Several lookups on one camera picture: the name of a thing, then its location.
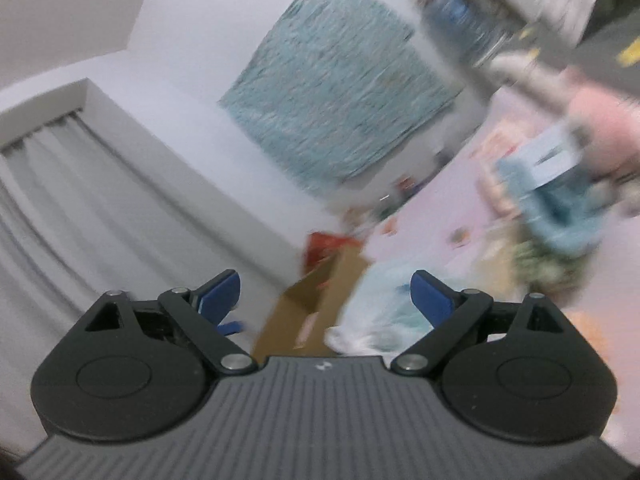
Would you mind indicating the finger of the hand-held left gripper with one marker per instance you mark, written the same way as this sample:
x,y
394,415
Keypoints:
x,y
232,328

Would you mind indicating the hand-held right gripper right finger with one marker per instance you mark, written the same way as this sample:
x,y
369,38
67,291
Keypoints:
x,y
432,297

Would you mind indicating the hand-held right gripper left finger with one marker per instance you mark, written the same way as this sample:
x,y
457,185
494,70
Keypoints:
x,y
220,295

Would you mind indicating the white plastic bag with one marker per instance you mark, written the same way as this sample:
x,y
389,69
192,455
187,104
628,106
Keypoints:
x,y
380,310

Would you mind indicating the brown cardboard box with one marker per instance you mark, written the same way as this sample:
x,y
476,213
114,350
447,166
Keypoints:
x,y
295,320

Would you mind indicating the green scrunchie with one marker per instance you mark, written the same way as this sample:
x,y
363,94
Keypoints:
x,y
547,265

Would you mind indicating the light blue ribbed towel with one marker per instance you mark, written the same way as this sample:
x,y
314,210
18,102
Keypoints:
x,y
555,215

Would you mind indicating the red snack bag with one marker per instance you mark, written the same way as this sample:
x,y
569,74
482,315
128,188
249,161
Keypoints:
x,y
327,250

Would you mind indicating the small red jar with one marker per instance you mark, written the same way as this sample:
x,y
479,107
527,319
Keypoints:
x,y
406,184

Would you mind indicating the pink printed packet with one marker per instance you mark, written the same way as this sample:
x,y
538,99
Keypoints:
x,y
500,195

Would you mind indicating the white curtain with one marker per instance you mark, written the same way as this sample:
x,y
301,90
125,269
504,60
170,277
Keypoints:
x,y
100,235

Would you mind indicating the pink plush toy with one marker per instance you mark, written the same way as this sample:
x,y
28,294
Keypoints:
x,y
607,120

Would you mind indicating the blue water bottle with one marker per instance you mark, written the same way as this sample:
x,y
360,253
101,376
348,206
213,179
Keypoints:
x,y
462,15

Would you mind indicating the grey star print blanket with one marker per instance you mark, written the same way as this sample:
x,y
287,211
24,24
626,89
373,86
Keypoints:
x,y
600,35

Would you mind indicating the teal floral wall cloth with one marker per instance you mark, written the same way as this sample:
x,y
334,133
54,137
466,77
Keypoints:
x,y
340,85

